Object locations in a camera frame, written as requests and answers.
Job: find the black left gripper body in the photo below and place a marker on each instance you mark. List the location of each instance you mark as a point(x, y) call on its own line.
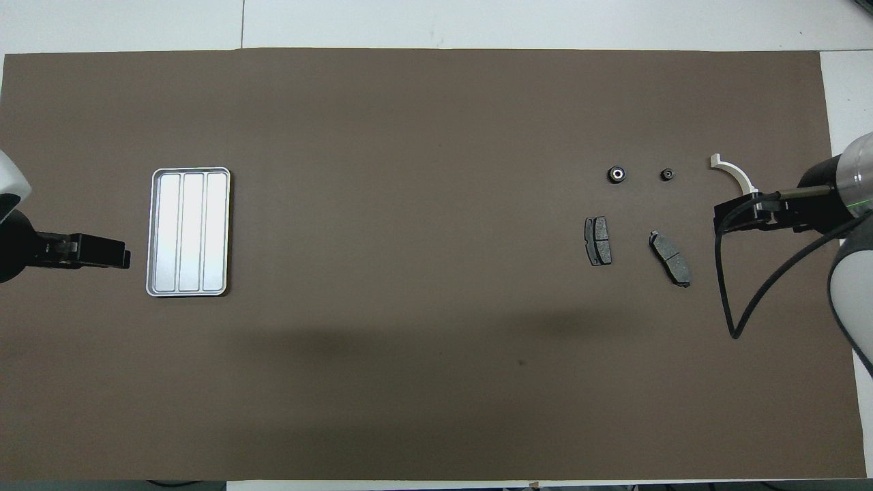
point(82, 251)

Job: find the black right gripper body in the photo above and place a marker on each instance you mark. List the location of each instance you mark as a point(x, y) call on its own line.
point(822, 194)

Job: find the small black bearing gear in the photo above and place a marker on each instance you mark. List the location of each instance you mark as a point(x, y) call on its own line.
point(668, 174)

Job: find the small black round knob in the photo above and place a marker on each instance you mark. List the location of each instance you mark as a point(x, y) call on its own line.
point(617, 174)

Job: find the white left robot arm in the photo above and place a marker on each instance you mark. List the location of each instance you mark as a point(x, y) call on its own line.
point(10, 181)

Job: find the silver metal tray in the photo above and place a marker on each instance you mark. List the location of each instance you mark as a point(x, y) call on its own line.
point(170, 232)

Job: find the long dark brake pad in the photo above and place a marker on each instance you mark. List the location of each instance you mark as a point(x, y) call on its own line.
point(670, 258)

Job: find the short dark brake pad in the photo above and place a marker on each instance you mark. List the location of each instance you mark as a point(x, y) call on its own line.
point(598, 241)

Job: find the brown table mat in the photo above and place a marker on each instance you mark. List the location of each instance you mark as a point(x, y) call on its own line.
point(436, 136)

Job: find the white curved plastic bracket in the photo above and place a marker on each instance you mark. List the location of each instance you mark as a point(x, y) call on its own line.
point(731, 168)

